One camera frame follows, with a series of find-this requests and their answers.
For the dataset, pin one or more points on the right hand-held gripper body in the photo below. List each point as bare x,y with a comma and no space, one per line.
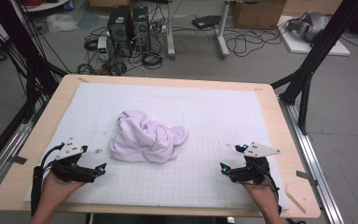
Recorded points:
251,174

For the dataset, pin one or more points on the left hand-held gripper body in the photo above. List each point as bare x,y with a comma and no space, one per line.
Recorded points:
71,171

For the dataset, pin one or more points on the lilac towel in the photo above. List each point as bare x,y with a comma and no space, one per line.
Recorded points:
143,140

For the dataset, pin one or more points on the person's right hand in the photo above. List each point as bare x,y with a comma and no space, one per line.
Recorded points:
264,196

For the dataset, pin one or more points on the person's left hand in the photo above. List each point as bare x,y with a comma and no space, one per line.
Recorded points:
54,193

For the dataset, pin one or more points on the white grid mat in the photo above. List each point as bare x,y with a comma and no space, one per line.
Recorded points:
199,118

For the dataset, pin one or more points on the grey tape strip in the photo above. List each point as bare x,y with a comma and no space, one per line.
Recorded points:
306,177

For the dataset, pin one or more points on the black tape strip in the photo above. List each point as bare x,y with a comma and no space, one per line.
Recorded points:
18,160

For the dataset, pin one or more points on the grey power supply unit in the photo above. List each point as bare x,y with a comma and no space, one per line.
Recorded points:
103,46

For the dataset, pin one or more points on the white floor board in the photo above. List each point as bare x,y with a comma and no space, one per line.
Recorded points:
295,46

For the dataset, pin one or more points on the white desk leg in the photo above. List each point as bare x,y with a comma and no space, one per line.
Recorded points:
222,34
170,31

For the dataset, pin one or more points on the wide black computer tower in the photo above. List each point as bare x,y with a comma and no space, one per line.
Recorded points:
119,28

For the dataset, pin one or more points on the clear plastic bag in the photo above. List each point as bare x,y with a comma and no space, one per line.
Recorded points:
60,23

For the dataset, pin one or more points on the flat black device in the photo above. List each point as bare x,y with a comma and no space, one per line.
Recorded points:
206,21

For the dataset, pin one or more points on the narrow black computer tower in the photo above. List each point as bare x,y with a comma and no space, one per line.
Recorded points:
141,28

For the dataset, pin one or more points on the brown cardboard box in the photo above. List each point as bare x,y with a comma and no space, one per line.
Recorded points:
258,14

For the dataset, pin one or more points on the grey rounded device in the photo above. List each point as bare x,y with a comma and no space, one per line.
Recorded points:
310,25

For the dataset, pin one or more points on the aluminium rail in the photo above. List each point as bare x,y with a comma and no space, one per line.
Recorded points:
310,155
3,158

